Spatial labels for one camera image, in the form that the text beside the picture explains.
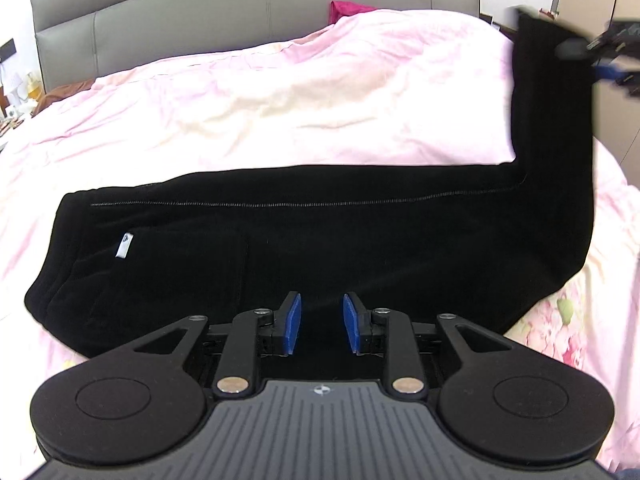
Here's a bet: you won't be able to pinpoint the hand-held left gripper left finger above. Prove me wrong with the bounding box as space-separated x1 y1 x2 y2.
117 291 304 402

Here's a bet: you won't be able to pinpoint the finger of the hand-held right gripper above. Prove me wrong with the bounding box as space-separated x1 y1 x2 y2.
590 59 640 97
554 19 640 61

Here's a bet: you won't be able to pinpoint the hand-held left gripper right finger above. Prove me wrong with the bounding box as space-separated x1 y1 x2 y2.
342 291 526 402

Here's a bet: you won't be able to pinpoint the black pants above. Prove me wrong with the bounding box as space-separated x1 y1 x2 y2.
22 7 599 361

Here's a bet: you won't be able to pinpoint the floral bed sheet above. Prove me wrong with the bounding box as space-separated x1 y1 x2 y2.
501 255 640 472

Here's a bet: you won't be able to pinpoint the pink duvet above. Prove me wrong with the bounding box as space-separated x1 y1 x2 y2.
0 7 640 463

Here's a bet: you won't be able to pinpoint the magenta cloth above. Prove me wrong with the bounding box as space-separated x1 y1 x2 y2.
328 0 377 25

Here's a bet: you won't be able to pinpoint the grey padded bed headboard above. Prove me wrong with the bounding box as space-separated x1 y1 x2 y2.
30 0 484 92

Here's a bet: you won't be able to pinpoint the brown pillow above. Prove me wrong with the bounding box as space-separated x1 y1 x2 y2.
33 78 97 113

